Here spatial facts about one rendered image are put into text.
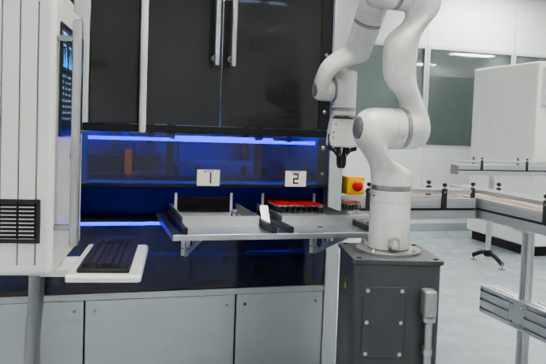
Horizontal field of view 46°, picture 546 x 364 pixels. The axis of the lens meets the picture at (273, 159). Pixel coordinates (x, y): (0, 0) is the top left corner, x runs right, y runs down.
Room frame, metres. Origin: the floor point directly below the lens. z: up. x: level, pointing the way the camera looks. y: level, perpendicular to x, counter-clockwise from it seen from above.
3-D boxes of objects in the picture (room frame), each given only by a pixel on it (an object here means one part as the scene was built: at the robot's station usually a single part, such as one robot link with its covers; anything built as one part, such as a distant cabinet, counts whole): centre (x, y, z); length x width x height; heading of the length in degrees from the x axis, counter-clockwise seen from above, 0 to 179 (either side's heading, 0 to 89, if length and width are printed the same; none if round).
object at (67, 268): (1.90, 0.52, 0.79); 0.45 x 0.28 x 0.03; 9
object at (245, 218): (2.26, 0.21, 0.90); 0.34 x 0.26 x 0.04; 16
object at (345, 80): (2.19, -0.23, 1.35); 0.09 x 0.08 x 0.13; 110
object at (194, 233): (2.24, 0.03, 0.87); 0.70 x 0.48 x 0.02; 106
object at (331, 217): (2.36, -0.12, 0.90); 0.34 x 0.26 x 0.04; 16
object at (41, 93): (1.90, 0.70, 1.19); 0.50 x 0.19 x 0.78; 9
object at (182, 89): (2.31, 0.43, 1.51); 0.47 x 0.01 x 0.59; 106
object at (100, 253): (1.91, 0.48, 0.82); 0.40 x 0.14 x 0.02; 9
